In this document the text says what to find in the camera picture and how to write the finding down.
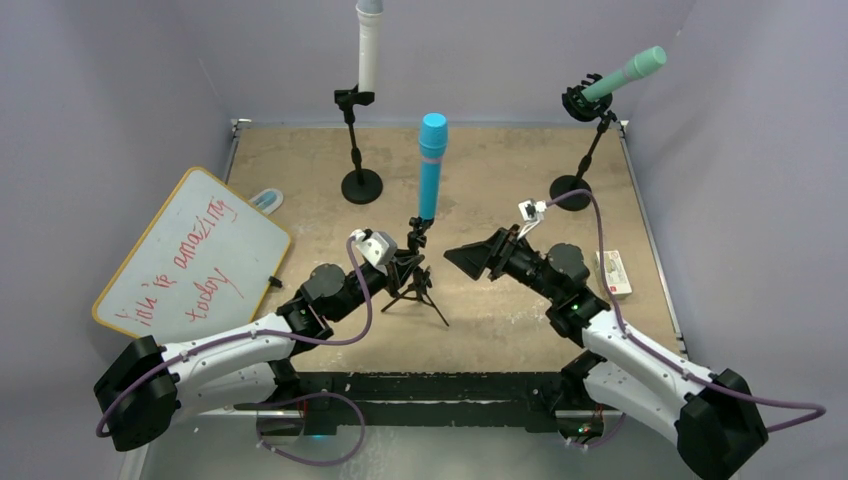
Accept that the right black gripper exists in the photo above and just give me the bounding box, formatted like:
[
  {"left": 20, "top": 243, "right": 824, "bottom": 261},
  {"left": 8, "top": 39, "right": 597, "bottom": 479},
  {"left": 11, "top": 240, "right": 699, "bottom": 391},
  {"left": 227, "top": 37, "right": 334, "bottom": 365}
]
[{"left": 445, "top": 224, "right": 562, "bottom": 302}]

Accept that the black round-base stand left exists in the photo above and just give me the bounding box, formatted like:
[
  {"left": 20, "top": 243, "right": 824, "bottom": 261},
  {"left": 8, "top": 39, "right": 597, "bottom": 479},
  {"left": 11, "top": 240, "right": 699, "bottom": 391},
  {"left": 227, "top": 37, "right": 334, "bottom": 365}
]
[{"left": 334, "top": 85, "right": 383, "bottom": 205}]

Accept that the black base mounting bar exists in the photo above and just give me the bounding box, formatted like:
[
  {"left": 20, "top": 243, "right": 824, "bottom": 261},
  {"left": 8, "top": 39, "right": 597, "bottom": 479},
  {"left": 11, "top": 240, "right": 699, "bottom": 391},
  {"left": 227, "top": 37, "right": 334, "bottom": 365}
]
[{"left": 233, "top": 351, "right": 627, "bottom": 439}]

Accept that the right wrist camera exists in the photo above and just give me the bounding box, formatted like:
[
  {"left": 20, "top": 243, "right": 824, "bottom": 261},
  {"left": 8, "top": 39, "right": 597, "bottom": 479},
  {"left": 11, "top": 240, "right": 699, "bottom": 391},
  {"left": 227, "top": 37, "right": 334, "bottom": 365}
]
[{"left": 517, "top": 199, "right": 548, "bottom": 240}]

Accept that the black round-base stand right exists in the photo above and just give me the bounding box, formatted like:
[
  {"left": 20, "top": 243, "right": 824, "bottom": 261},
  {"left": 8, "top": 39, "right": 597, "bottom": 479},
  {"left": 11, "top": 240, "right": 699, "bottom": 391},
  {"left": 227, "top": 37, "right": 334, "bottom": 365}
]
[{"left": 550, "top": 82, "right": 619, "bottom": 213}]

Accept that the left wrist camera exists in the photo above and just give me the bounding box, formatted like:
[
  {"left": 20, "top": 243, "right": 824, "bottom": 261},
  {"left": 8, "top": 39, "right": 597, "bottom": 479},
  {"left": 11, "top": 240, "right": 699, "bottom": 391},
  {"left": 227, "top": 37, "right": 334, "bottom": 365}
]
[{"left": 350, "top": 229, "right": 398, "bottom": 273}]

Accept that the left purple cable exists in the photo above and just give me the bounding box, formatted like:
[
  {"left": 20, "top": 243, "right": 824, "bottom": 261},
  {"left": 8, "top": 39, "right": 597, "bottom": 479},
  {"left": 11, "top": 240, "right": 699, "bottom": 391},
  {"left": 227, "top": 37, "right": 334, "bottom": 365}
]
[{"left": 95, "top": 237, "right": 374, "bottom": 439}]

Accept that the small white green box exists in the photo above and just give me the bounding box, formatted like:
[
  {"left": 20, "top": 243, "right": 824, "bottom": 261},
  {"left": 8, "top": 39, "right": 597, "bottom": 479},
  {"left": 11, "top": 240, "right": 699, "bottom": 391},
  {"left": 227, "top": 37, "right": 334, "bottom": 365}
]
[{"left": 595, "top": 250, "right": 633, "bottom": 299}]

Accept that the black round-base stand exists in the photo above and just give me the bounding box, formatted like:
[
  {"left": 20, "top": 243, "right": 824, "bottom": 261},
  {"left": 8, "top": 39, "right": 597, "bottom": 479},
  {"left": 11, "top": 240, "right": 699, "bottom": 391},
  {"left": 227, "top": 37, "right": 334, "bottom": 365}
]
[
  {"left": 334, "top": 85, "right": 383, "bottom": 205},
  {"left": 550, "top": 82, "right": 619, "bottom": 213}
]

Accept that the yellow-framed whiteboard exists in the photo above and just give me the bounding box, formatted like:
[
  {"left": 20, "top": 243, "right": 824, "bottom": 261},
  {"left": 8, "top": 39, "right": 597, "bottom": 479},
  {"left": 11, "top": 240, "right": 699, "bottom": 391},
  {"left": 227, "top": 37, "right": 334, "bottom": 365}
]
[{"left": 92, "top": 167, "right": 291, "bottom": 343}]

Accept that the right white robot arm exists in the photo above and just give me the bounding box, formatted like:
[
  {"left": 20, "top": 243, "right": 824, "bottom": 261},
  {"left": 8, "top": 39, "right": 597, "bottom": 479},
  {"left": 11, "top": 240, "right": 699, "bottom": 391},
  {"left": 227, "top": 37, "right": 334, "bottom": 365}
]
[{"left": 444, "top": 227, "right": 769, "bottom": 479}]

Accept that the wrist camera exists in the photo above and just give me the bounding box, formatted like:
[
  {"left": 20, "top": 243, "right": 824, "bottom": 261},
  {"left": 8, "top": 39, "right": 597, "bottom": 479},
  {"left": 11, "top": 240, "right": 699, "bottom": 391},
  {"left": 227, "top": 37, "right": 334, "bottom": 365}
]
[
  {"left": 350, "top": 229, "right": 398, "bottom": 273},
  {"left": 517, "top": 199, "right": 548, "bottom": 240}
]

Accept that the blue microphone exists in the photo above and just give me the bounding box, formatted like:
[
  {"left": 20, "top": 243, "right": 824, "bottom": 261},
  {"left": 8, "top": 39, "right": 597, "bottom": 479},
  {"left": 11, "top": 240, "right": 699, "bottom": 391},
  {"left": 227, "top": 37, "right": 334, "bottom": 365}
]
[{"left": 418, "top": 112, "right": 449, "bottom": 221}]

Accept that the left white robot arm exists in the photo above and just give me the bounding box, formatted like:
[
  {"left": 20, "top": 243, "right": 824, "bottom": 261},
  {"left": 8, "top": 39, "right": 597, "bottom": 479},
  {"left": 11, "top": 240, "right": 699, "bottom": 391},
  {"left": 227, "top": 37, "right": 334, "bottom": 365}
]
[{"left": 93, "top": 251, "right": 424, "bottom": 452}]

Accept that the whiteboard eraser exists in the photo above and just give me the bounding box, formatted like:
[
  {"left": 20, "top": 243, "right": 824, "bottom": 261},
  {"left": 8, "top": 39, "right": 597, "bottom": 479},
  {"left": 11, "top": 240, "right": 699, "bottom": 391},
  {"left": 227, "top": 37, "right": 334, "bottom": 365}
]
[{"left": 250, "top": 188, "right": 284, "bottom": 215}]

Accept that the purple cable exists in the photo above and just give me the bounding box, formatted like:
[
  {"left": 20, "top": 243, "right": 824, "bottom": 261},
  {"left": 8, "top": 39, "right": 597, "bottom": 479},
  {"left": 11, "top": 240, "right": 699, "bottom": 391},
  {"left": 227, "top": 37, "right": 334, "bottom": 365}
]
[
  {"left": 544, "top": 188, "right": 828, "bottom": 435},
  {"left": 95, "top": 237, "right": 374, "bottom": 439}
]

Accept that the black tripod mic stand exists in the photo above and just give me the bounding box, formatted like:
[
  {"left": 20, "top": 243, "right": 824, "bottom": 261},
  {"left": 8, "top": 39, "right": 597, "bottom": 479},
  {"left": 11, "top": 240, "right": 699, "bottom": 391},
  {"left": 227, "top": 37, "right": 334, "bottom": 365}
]
[{"left": 380, "top": 217, "right": 450, "bottom": 327}]

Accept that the green microphone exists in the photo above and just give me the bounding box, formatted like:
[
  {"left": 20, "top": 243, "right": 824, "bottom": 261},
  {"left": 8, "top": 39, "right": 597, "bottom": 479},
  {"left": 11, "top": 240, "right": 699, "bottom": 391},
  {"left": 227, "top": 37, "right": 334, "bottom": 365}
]
[{"left": 582, "top": 46, "right": 667, "bottom": 102}]

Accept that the white microphone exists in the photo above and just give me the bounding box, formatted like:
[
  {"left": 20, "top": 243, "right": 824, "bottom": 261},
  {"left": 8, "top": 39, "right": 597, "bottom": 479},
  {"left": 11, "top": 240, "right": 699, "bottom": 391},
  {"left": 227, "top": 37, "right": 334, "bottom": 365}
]
[{"left": 356, "top": 0, "right": 384, "bottom": 93}]

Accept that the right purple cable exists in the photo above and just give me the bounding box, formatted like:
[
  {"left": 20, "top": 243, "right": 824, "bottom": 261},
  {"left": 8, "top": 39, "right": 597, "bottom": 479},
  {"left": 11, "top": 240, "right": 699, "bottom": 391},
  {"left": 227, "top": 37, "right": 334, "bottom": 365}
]
[{"left": 544, "top": 188, "right": 828, "bottom": 435}]

